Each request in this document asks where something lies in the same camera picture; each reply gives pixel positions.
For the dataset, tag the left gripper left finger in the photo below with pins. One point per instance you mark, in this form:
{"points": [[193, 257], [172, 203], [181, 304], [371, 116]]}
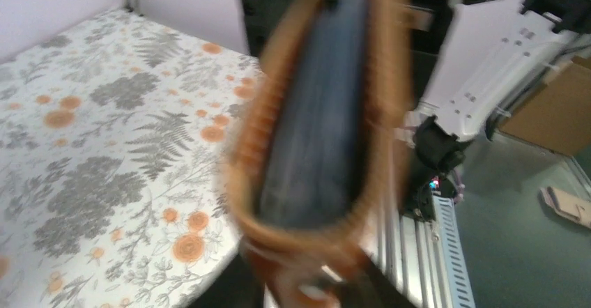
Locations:
{"points": [[234, 287]]}

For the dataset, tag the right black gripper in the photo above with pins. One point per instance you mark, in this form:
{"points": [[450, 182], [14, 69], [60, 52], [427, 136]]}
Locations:
{"points": [[430, 20]]}

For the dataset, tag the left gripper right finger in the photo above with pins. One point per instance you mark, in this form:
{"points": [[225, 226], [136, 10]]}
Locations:
{"points": [[367, 287]]}

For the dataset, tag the brown leather card holder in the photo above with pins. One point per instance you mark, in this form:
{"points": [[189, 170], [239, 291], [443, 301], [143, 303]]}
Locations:
{"points": [[289, 262]]}

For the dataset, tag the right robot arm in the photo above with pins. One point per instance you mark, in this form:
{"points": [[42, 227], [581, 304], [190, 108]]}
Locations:
{"points": [[542, 32]]}

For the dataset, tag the brown cardboard box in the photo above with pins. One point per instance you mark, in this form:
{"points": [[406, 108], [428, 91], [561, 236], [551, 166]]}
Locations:
{"points": [[557, 115]]}

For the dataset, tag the floral patterned table mat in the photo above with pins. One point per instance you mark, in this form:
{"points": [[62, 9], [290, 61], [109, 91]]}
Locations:
{"points": [[112, 137]]}

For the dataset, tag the cardboard scrap on floor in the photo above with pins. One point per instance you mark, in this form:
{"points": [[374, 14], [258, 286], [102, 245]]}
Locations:
{"points": [[568, 206]]}

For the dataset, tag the aluminium rail frame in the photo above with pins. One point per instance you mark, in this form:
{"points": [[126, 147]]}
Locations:
{"points": [[518, 252]]}

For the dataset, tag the slotted grey cable duct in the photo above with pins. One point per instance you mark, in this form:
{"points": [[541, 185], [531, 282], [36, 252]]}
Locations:
{"points": [[451, 255]]}

